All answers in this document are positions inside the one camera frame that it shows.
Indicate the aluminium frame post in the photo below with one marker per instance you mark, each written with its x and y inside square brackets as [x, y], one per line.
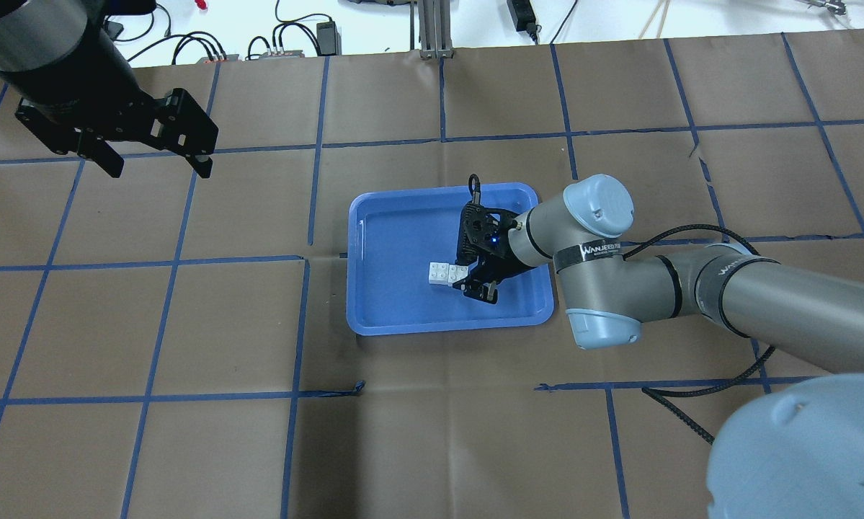
[435, 41]

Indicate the blue plastic tray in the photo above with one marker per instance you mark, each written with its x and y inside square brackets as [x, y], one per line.
[393, 238]

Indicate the black power adapter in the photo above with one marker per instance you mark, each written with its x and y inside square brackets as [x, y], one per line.
[327, 39]

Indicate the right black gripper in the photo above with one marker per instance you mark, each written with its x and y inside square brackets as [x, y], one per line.
[499, 264]

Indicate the white block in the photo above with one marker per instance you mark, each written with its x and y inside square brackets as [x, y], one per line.
[442, 273]
[459, 274]

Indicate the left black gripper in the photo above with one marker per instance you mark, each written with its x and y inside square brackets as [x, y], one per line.
[78, 90]

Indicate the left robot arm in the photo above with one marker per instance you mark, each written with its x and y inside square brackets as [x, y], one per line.
[33, 33]

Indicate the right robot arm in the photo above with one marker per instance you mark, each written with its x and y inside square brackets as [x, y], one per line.
[796, 453]

